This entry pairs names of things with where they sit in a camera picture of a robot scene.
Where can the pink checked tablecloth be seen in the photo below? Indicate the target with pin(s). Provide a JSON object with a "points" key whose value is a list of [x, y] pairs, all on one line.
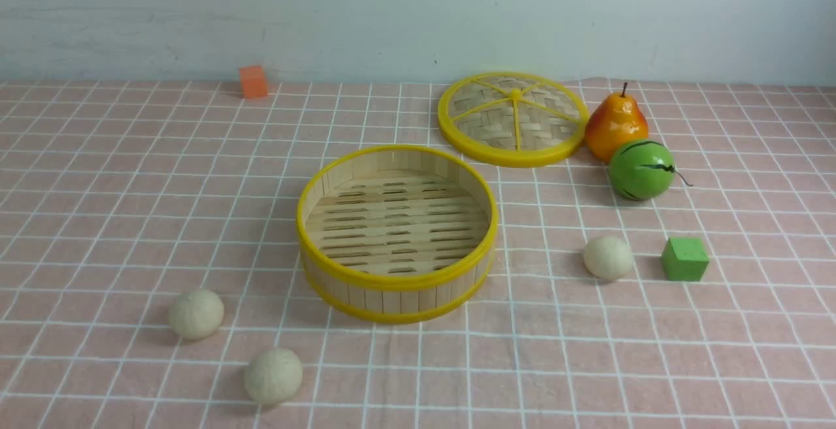
{"points": [[117, 197]]}

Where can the green foam cube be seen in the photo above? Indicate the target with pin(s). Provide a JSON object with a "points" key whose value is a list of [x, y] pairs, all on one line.
{"points": [[684, 259]]}

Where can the white bun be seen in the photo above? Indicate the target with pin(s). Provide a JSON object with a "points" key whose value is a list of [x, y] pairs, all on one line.
{"points": [[273, 376], [608, 258], [196, 314]]}

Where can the green toy watermelon ball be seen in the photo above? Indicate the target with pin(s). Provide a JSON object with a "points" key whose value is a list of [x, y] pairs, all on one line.
{"points": [[642, 169]]}

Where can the orange yellow toy pear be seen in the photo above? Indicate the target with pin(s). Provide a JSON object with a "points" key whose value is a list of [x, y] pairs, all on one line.
{"points": [[616, 121]]}

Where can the yellow woven bamboo steamer lid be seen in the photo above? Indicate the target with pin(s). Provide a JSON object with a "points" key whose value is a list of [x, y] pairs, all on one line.
{"points": [[512, 119]]}

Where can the yellow rimmed bamboo steamer tray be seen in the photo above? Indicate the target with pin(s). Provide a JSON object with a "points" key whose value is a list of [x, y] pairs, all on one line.
{"points": [[397, 234]]}

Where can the orange foam cube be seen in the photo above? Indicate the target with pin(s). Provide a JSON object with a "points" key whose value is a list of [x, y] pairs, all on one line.
{"points": [[253, 81]]}

